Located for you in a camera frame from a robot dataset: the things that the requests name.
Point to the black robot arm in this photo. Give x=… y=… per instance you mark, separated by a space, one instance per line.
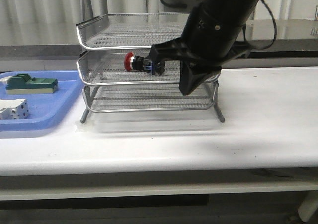
x=233 y=0

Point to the red emergency stop button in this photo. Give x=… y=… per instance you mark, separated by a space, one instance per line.
x=134 y=62

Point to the dark steel counter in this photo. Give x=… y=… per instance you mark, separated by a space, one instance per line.
x=296 y=38

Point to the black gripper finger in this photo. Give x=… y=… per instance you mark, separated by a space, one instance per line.
x=173 y=50
x=192 y=75

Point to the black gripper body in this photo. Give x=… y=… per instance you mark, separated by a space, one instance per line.
x=211 y=32

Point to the blue plastic tray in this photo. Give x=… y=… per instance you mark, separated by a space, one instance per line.
x=45 y=110

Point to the green terminal block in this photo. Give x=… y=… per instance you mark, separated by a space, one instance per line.
x=25 y=84

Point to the white circuit breaker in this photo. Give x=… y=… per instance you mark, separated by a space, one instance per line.
x=11 y=109

